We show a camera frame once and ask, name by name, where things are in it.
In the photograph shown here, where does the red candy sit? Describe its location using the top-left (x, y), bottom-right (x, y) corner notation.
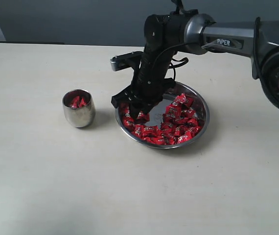
top-left (134, 112), bottom-right (150, 124)
top-left (69, 96), bottom-right (88, 109)
top-left (152, 135), bottom-right (176, 145)
top-left (177, 132), bottom-right (193, 144)
top-left (171, 93), bottom-right (194, 110)

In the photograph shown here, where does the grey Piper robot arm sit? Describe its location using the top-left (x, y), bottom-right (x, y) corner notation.
top-left (111, 11), bottom-right (279, 117)

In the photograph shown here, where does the stainless steel cup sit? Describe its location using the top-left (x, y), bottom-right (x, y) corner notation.
top-left (62, 89), bottom-right (95, 128)

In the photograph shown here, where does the black cable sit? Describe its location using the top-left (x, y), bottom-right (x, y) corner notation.
top-left (151, 0), bottom-right (199, 84)

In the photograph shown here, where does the stainless steel plate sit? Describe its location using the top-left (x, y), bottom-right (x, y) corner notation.
top-left (115, 82), bottom-right (210, 149)

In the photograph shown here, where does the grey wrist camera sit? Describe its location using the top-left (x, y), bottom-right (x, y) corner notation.
top-left (110, 51), bottom-right (143, 71)

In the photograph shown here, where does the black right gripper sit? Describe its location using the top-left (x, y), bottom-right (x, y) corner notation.
top-left (111, 47), bottom-right (176, 120)

